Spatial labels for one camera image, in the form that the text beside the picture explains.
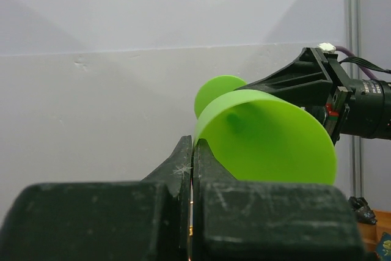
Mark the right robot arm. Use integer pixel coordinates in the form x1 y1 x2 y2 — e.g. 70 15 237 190
244 47 390 142

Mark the green goblet front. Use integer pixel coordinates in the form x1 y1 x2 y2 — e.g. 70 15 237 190
194 75 337 185

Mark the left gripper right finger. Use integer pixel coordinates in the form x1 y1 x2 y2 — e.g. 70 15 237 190
191 139 236 260

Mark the gold wire wine glass rack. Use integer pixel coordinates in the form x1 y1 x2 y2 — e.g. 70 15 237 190
188 200 194 261

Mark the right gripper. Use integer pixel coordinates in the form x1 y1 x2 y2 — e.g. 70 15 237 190
239 48 351 145

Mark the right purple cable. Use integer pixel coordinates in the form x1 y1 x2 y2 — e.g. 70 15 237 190
334 46 391 80

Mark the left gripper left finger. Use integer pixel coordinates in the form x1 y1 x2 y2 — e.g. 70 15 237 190
142 135 192 260

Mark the blue yellow patterned cloth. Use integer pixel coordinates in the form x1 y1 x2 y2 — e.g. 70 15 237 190
375 232 391 261

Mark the dark rolled cloth in tray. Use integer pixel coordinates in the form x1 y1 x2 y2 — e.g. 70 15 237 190
348 196 377 225

